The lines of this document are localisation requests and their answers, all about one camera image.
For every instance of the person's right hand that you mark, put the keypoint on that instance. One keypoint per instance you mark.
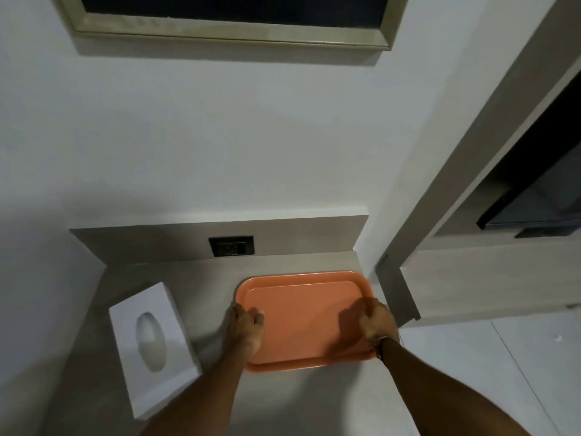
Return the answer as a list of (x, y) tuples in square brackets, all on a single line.
[(377, 321)]

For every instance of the person's left hand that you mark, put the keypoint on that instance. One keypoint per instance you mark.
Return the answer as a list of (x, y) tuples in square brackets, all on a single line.
[(244, 329)]

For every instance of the person's left thumb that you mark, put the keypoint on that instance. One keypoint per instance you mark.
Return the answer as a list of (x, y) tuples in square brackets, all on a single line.
[(256, 317)]

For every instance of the person's right fingers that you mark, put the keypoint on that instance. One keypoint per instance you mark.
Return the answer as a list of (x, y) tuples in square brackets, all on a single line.
[(370, 311)]

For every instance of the orange plastic tray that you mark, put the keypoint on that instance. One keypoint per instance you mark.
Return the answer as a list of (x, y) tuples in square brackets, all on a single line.
[(305, 318)]

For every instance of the person's right forearm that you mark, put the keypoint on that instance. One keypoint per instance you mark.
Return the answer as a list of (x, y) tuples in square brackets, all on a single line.
[(449, 388)]

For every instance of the person's left forearm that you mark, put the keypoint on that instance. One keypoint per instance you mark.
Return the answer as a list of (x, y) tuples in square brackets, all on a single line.
[(193, 394)]

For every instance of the black wristband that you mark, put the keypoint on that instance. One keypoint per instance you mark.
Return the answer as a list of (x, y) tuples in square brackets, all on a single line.
[(380, 347)]

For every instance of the light wood backsplash panel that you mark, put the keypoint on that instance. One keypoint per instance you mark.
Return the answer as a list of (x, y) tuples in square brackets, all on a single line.
[(218, 242)]

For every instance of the white tissue box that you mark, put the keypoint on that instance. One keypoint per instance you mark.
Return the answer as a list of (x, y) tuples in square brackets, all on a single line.
[(152, 347)]

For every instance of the light wood television cabinet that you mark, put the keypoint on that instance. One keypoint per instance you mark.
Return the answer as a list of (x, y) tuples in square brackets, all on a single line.
[(490, 213)]

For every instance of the black flat television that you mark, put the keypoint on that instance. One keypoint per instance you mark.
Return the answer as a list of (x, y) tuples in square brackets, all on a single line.
[(535, 195)]

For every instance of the wood framed mirror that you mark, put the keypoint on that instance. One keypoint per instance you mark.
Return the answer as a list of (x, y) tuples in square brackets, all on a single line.
[(231, 18)]

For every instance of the black wall power outlet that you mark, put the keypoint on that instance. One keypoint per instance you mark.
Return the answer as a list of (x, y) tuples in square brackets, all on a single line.
[(231, 246)]

